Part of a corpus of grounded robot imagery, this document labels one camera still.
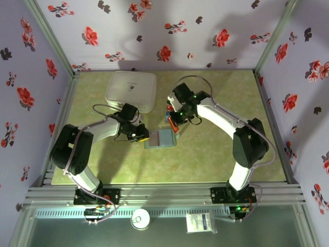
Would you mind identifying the light green card holder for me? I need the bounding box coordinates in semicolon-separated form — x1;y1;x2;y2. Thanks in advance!
143;128;178;150

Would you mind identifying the white plastic medicine box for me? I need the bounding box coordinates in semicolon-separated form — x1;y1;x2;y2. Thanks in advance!
104;70;157;114

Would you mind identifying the white round tin can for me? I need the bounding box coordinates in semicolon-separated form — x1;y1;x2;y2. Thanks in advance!
130;208;151;231

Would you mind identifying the white tissue packet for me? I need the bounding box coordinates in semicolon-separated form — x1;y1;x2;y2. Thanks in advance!
185;212;218;235

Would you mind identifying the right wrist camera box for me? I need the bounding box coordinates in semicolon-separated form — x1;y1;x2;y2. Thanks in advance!
167;82;195;112

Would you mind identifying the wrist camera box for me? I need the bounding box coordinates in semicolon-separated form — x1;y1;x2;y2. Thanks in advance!
120;102;141;124
167;82;195;112

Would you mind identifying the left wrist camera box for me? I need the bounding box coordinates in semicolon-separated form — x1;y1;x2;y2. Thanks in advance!
120;102;141;124

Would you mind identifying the grey right arm cable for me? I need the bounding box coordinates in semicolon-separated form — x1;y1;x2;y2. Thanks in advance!
176;75;277;223

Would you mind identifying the aluminium frame cross rail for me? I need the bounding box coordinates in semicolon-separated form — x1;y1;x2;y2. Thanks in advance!
23;183;308;207

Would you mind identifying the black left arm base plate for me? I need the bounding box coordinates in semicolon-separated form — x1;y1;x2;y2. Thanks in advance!
74;187;121;206

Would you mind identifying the aluminium frame side rail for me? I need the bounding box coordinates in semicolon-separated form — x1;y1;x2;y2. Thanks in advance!
253;70;301;185
38;72;81;187

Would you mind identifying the white slotted cable duct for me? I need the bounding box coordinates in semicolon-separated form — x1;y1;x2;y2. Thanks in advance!
34;208;232;219

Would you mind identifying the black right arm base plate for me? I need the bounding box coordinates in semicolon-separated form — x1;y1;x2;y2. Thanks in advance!
210;186;257;204

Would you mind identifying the aluminium frame post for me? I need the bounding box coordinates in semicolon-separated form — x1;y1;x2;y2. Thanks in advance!
253;0;301;74
24;0;79;77

